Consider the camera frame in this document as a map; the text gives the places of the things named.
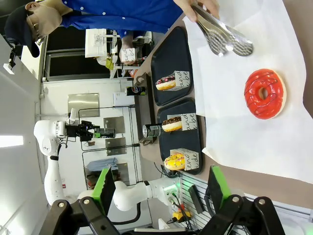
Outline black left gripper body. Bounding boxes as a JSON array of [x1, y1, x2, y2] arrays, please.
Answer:
[[65, 120, 86, 143]]

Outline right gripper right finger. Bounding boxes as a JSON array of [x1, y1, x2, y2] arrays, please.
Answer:
[[195, 164, 287, 235]]

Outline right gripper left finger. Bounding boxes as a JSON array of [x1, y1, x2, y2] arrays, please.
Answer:
[[39, 165, 121, 235]]

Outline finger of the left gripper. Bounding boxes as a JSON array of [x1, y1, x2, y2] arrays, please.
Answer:
[[81, 130, 101, 142], [81, 120, 97, 132]]

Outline white printed paper box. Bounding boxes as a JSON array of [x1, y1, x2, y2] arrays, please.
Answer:
[[180, 113, 197, 132], [121, 47, 136, 63], [168, 70, 191, 91], [170, 147, 200, 170]]

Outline chocolate glazed donut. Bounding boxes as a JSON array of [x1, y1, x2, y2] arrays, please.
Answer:
[[161, 116, 183, 133]]

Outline dark berry sprinkled donut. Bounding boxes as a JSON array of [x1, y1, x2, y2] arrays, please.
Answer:
[[155, 75, 177, 91]]

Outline metal serving tongs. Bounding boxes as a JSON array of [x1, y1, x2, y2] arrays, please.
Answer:
[[190, 4, 255, 58]]

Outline person's right hand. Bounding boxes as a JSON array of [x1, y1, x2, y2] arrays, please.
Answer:
[[119, 36, 141, 66]]

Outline person's left hand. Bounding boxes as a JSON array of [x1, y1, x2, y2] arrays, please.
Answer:
[[173, 0, 221, 23]]

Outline blue cloth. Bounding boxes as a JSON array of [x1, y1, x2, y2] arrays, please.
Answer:
[[86, 157, 119, 172]]

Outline black power block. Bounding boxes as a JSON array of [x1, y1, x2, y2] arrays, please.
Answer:
[[187, 184, 206, 214]]

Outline brown plastic tray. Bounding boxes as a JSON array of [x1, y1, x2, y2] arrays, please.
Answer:
[[133, 72, 157, 145]]

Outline yellow emergency stop box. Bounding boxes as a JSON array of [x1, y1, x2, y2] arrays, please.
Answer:
[[172, 209, 193, 224]]

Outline black plastic tray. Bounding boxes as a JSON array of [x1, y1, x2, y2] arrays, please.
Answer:
[[149, 26, 195, 107], [156, 98, 204, 176]]

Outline white paper sheet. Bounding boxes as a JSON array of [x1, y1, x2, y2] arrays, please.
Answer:
[[181, 0, 313, 185]]

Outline white cardboard box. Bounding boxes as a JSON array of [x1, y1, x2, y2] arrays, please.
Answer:
[[85, 28, 108, 58]]

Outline yellow sprinkled donut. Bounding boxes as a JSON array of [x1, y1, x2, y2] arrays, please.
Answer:
[[163, 152, 186, 171]]

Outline dark cap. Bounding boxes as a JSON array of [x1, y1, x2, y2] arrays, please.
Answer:
[[4, 4, 40, 58]]

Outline beige face mask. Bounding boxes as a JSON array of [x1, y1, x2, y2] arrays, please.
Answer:
[[25, 0, 74, 43]]

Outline red glazed donut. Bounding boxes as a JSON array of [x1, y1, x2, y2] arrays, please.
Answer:
[[244, 69, 288, 121]]

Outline person in blue shirt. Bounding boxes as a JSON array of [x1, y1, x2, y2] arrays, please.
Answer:
[[60, 0, 184, 34]]

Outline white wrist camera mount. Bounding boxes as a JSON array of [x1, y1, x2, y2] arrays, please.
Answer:
[[66, 108, 77, 126]]

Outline black metal frame rack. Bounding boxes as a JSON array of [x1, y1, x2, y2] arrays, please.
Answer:
[[78, 104, 141, 190]]

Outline grey metal wall plate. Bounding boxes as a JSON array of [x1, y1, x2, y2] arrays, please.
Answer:
[[67, 93, 101, 119]]

